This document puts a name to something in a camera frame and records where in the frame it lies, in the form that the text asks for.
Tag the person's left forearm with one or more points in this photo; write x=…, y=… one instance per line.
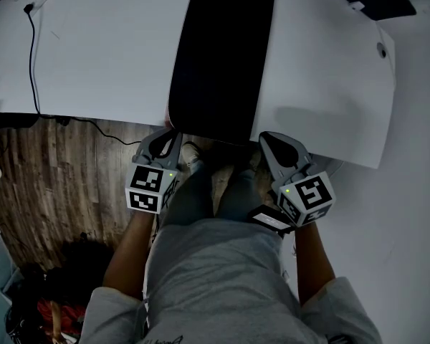
x=129, y=256

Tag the red desk mat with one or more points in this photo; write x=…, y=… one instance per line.
x=220, y=66

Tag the person's left shoe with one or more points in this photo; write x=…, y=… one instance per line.
x=190, y=153

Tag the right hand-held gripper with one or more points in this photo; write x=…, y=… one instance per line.
x=308, y=195

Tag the black box with white label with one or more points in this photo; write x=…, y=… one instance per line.
x=270, y=220

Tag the person's right shoe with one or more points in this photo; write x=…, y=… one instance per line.
x=254, y=160

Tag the black office chair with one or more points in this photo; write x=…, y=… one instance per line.
x=7, y=120

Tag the red bag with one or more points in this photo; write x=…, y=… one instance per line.
x=62, y=317

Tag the black clothing pile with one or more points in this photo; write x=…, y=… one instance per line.
x=79, y=263

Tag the person's right leg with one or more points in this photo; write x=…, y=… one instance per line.
x=238, y=195

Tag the person's shoe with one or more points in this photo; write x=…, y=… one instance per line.
x=190, y=153
x=254, y=160

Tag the person's left leg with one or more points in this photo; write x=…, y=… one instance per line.
x=191, y=195

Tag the person's leg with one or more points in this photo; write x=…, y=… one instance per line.
x=238, y=195
x=191, y=195

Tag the person's grey shirt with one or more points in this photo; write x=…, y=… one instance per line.
x=218, y=281

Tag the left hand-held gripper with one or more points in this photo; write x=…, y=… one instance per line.
x=148, y=188

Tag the person's right forearm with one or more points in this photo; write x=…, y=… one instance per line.
x=313, y=263

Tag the white divider bracket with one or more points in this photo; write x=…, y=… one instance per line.
x=356, y=6

